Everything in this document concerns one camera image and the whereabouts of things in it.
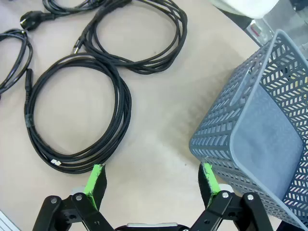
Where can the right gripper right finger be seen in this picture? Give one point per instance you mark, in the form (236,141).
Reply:
(211,183)

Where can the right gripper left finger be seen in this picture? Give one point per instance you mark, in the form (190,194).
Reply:
(92,183)

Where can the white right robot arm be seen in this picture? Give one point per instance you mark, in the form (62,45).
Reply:
(245,7)

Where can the gray plastic lattice basket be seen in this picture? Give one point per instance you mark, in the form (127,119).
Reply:
(264,134)

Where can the small red white box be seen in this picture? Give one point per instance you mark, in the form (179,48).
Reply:
(255,30)

